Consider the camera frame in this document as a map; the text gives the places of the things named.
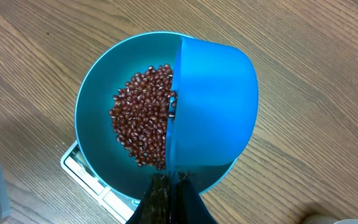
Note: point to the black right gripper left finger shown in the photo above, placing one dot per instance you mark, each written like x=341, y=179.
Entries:
x=154, y=208

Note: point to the white digital kitchen scale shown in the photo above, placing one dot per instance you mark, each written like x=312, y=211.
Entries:
x=119, y=206

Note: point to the blue plastic measuring scoop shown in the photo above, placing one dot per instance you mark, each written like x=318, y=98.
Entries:
x=216, y=106

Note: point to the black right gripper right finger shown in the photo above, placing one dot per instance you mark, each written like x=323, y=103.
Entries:
x=189, y=207

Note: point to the blue metal bowl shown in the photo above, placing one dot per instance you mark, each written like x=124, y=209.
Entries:
x=106, y=157

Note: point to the red beans in bowl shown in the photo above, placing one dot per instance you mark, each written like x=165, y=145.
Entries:
x=140, y=115

